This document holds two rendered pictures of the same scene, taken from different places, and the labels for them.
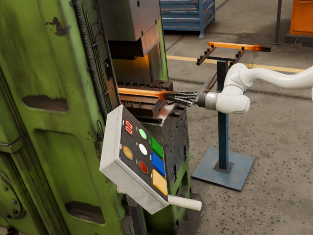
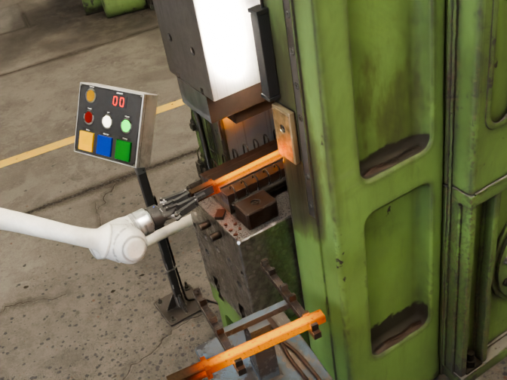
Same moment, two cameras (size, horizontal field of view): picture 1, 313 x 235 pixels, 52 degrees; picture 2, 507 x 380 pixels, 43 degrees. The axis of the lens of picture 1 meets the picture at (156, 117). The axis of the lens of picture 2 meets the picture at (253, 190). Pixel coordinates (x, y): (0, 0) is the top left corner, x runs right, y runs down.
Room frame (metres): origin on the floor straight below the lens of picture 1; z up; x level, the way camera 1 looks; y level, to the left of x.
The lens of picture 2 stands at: (2.72, -1.42, 2.25)
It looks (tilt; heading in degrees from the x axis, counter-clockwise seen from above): 35 degrees down; 127
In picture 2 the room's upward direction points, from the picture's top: 10 degrees counter-clockwise
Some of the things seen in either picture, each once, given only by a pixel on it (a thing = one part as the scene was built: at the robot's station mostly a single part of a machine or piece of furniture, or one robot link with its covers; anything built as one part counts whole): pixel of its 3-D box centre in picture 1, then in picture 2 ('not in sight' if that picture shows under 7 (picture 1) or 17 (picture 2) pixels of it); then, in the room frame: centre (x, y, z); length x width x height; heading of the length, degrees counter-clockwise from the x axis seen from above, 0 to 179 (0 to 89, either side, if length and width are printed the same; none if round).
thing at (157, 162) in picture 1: (157, 164); (105, 145); (0.96, 0.02, 1.01); 0.07 x 0.05 x 0.07; 178
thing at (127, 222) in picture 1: (129, 222); not in sight; (1.23, 0.24, 0.36); 0.09 x 0.07 x 0.12; 153
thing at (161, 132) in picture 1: (135, 131); (284, 230); (1.65, 0.14, 0.69); 0.56 x 0.38 x 0.45; 63
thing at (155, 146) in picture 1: (156, 148); (124, 150); (1.06, 0.02, 1.01); 0.07 x 0.05 x 0.07; 178
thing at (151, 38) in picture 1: (112, 38); (250, 76); (1.59, 0.16, 1.32); 0.42 x 0.20 x 0.10; 63
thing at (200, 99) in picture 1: (198, 99); (161, 212); (1.43, -0.23, 0.99); 0.09 x 0.08 x 0.07; 63
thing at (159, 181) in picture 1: (158, 183); (87, 141); (0.86, 0.03, 1.01); 0.07 x 0.05 x 0.07; 178
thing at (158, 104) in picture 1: (125, 100); (265, 167); (1.59, 0.16, 0.96); 0.42 x 0.20 x 0.09; 63
